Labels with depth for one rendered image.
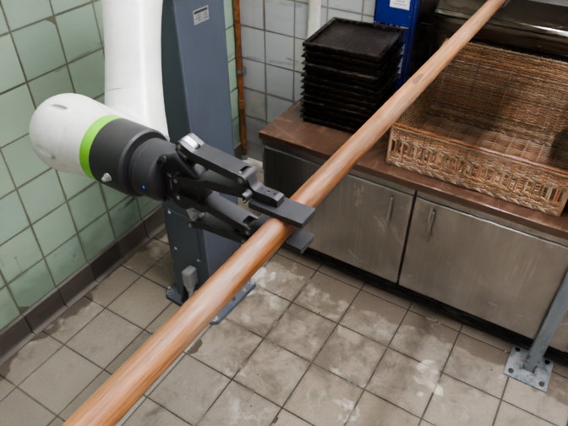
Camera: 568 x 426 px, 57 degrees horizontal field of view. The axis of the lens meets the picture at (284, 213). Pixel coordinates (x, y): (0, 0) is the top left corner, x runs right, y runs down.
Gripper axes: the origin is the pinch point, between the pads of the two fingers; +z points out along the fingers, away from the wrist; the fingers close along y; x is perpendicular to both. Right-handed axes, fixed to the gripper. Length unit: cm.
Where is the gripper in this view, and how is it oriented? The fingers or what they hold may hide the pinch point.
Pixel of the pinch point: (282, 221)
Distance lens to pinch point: 59.5
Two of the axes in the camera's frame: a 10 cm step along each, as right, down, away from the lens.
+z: 8.5, 3.4, -4.1
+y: 0.0, 7.7, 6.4
